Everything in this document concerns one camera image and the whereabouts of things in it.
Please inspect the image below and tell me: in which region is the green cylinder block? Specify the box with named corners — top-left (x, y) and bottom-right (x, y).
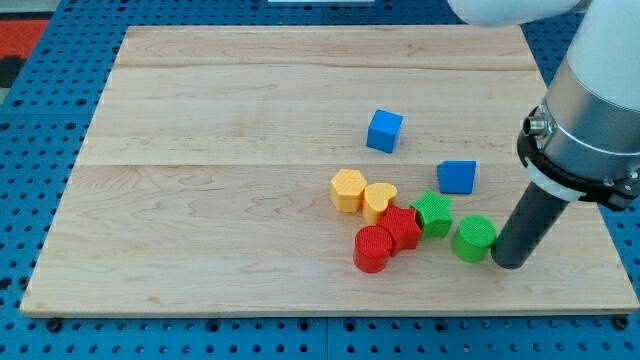
top-left (451, 215), bottom-right (497, 263)

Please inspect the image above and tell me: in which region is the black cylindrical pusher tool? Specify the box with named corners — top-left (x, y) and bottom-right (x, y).
top-left (491, 182), bottom-right (569, 270)

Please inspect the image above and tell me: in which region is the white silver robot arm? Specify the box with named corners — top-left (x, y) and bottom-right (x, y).
top-left (449, 0), bottom-right (639, 211)

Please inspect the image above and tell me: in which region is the red star block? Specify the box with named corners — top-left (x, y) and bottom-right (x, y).
top-left (378, 205), bottom-right (422, 257)

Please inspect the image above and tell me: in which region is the yellow heart block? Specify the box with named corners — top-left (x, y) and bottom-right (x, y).
top-left (362, 183), bottom-right (398, 225)

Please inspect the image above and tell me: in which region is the blue cube block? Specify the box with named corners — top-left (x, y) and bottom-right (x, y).
top-left (366, 109), bottom-right (403, 153)

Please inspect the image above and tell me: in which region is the blue triangle block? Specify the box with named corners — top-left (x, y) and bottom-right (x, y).
top-left (436, 160), bottom-right (477, 195)

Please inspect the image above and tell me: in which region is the red cylinder block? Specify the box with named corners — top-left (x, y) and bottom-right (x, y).
top-left (353, 225), bottom-right (393, 273)

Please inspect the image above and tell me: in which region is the green star block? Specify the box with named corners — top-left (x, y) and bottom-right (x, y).
top-left (410, 189), bottom-right (453, 240)

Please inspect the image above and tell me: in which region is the yellow hexagon block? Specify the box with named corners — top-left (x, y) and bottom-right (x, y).
top-left (330, 169), bottom-right (367, 213)

